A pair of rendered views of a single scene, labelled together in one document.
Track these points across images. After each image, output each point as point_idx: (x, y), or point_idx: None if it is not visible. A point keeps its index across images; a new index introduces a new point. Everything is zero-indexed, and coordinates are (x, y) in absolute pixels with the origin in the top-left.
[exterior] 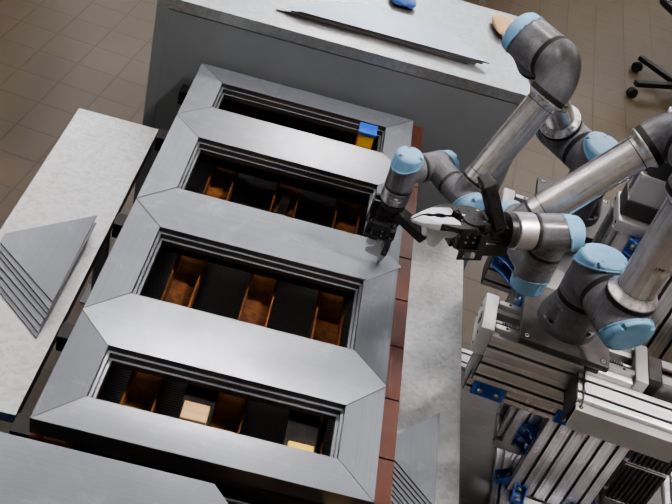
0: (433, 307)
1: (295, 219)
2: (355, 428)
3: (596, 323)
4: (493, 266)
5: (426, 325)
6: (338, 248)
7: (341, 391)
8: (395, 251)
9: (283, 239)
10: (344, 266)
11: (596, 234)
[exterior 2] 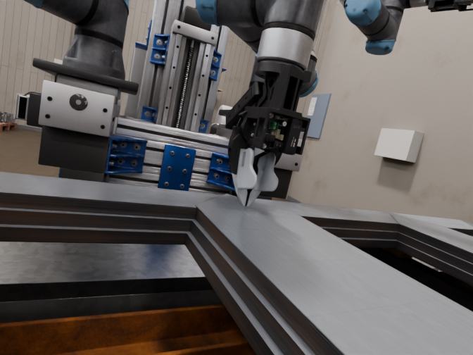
0: (150, 251)
1: (295, 301)
2: (448, 224)
3: (310, 82)
4: (115, 172)
5: (189, 255)
6: (278, 233)
7: (445, 229)
8: (198, 194)
9: (400, 306)
10: (307, 228)
11: (173, 69)
